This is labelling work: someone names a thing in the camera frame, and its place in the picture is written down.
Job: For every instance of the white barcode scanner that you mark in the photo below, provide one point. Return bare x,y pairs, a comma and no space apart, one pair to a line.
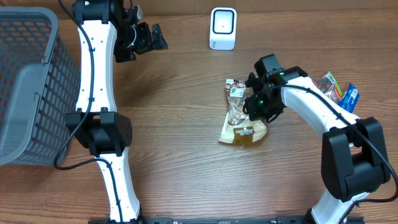
223,28

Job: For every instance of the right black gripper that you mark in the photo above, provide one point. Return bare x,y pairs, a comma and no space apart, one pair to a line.
255,114

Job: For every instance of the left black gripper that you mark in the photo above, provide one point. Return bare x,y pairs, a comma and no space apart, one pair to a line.
147,43

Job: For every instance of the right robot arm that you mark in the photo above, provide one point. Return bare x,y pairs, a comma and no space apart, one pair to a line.
354,155

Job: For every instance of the green candy bag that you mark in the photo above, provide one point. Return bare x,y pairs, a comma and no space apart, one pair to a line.
329,86

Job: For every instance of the grey plastic mesh basket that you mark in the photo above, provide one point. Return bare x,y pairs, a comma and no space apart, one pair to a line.
40,83

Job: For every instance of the beige brown snack pouch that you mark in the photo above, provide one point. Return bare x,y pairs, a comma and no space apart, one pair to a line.
238,129

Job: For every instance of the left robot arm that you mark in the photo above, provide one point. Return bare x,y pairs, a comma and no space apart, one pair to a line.
109,32

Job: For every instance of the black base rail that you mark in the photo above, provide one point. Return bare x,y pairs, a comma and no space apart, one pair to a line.
224,220

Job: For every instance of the blue cookie packet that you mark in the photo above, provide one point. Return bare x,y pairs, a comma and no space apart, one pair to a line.
350,98

